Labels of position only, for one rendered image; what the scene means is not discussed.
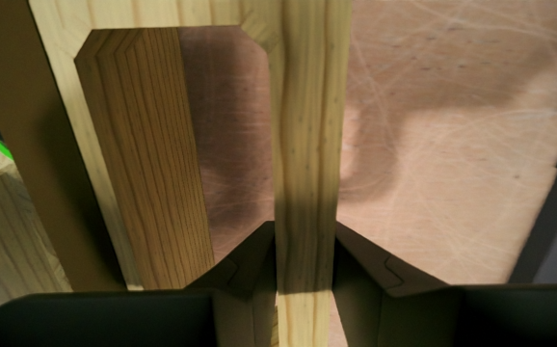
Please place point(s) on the wooden maze board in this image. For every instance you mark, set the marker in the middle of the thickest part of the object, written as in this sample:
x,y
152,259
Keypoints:
x,y
83,142

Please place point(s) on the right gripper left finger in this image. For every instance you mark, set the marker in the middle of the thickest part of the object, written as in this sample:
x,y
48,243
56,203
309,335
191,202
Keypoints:
x,y
238,313

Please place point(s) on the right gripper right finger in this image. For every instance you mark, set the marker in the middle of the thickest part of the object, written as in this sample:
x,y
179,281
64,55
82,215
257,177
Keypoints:
x,y
383,301

